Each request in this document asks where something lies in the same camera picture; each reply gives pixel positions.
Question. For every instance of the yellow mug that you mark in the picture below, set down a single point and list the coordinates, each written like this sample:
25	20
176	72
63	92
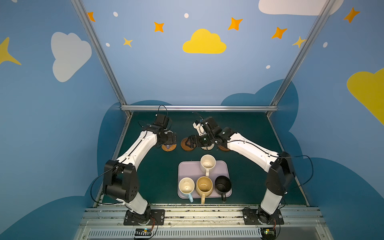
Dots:
204	188

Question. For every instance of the cream mug blue handle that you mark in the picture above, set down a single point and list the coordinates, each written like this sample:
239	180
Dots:
186	187

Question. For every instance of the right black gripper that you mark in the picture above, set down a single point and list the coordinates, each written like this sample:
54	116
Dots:
195	141

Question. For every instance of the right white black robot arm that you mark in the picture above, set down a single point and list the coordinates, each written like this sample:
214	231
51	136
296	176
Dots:
279	167

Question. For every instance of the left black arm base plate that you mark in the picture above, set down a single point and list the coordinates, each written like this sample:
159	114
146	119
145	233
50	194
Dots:
151	217

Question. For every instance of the woven rattan round coaster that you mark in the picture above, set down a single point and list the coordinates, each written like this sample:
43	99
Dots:
164	149

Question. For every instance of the white multicolour woven coaster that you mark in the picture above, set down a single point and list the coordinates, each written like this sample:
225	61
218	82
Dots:
208	147

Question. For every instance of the cream mug white handle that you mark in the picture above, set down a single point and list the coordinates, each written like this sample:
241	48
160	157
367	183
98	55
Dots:
207	164

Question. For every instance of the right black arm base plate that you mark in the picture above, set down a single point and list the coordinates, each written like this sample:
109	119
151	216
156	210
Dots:
260	217

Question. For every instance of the brown wooden round coaster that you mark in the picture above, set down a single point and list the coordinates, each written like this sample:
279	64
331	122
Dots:
187	144
222	148

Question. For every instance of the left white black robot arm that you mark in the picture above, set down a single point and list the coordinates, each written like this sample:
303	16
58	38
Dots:
120	178

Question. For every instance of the black mug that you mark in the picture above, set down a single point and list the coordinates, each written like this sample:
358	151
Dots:
222	186

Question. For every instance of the left small circuit board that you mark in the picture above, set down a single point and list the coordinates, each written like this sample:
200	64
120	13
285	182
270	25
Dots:
142	233

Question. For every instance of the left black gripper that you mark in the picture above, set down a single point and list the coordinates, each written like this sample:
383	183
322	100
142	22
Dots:
169	139

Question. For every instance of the small circuit board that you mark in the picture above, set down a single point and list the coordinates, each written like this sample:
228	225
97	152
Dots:
268	234
142	233

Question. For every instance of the right small circuit board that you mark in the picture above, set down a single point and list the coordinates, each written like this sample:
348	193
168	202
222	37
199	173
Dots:
268	234

